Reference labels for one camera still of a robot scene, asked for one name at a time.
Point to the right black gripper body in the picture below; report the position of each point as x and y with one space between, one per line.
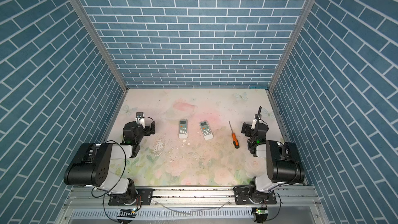
247 128

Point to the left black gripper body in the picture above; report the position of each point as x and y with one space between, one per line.
149 127

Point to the orange handled screwdriver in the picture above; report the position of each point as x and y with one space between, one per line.
235 140

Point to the white remote control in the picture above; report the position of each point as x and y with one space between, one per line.
205 128
183 129

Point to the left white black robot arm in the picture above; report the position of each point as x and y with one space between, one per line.
90 165

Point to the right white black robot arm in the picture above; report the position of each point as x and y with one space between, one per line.
282 160

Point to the left controller board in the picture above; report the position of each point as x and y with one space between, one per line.
126 215

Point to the controller board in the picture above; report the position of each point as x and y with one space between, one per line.
260 214
126 215

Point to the right controller board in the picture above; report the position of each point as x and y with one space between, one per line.
260 214

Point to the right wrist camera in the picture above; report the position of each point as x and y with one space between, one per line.
254 124

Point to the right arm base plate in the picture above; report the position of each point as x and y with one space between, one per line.
245 195

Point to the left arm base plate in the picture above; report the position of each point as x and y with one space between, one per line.
138 197

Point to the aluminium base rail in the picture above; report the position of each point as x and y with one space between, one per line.
296 204

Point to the left aluminium corner post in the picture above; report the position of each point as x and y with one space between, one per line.
83 16

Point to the aluminium corner post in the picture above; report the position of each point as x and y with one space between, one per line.
83 16
292 40

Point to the right aluminium corner post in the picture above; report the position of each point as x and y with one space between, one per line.
292 40

